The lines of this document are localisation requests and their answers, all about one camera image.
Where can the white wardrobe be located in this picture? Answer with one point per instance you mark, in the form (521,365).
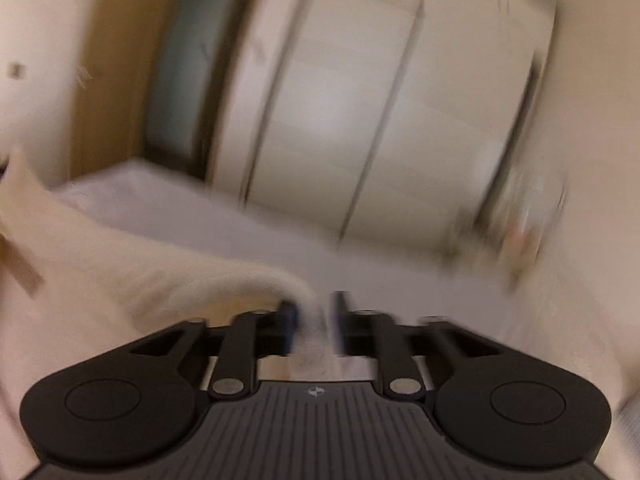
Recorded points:
(384,120)

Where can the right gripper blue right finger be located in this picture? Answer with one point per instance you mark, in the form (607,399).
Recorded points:
(375,335)

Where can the wooden door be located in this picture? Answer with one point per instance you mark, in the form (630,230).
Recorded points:
(113,80)

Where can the lavender bed sheet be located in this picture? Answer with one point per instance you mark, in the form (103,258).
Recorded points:
(550,316)

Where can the cream knit sweater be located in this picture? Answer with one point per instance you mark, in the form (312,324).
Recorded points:
(72,288)

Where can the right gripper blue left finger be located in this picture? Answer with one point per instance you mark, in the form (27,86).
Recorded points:
(238,347)

